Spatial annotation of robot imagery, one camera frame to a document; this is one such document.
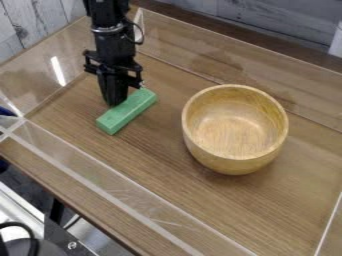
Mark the black cable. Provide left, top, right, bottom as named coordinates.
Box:
left=0, top=221, right=40, bottom=256

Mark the light wooden bowl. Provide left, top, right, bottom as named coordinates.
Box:
left=181, top=84, right=289, bottom=175

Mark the black metal bracket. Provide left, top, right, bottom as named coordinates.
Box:
left=41, top=219, right=97, bottom=256

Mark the green rectangular block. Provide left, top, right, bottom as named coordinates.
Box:
left=96, top=88, right=157, bottom=135

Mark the black table leg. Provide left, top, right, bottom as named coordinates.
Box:
left=49, top=199, right=65, bottom=225

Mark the clear acrylic tray enclosure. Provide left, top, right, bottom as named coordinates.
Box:
left=0, top=8, right=342, bottom=256

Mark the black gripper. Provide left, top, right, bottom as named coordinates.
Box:
left=82, top=28, right=143, bottom=106

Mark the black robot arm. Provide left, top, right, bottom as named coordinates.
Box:
left=82, top=0, right=143, bottom=107

